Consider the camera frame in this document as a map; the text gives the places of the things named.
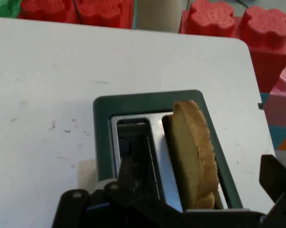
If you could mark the green foam block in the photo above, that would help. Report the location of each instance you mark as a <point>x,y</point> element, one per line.
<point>4,7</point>

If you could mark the beige cylindrical post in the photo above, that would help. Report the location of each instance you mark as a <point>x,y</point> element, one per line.
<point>158,14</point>

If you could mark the dark green toaster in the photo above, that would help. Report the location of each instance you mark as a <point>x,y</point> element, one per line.
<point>102,133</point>

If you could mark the toast bread slice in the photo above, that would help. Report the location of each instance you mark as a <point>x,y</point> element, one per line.
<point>192,154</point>

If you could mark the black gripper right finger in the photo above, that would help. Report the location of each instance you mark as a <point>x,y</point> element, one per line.
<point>274,175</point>

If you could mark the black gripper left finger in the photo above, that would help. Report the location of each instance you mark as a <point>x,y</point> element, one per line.
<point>126,187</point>

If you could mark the pink foam block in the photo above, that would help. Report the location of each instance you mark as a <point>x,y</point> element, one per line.
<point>283,104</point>

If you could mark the colourful floor mat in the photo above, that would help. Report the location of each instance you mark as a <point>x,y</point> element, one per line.
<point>283,139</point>

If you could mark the red foam block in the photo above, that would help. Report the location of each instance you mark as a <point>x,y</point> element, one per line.
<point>100,12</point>
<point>263,35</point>

